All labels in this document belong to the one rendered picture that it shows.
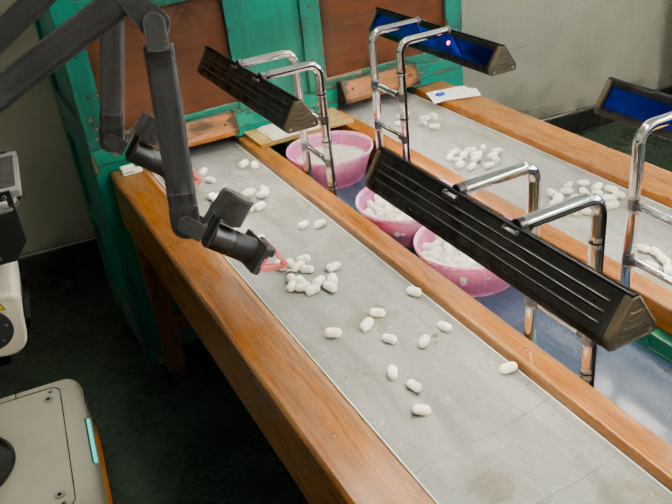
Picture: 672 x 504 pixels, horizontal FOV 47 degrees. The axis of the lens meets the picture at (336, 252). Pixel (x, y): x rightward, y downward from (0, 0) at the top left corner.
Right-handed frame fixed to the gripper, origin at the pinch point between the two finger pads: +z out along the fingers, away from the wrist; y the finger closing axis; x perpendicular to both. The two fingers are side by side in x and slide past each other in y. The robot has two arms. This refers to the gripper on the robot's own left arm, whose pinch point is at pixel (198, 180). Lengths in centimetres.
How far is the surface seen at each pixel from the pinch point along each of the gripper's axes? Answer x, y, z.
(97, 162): 15, 47, -10
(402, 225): -17, -37, 36
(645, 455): -11, -125, 28
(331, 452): 15, -97, -3
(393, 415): 8, -93, 10
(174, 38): -28, 48, -6
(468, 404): 0, -98, 19
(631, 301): -30, -128, -2
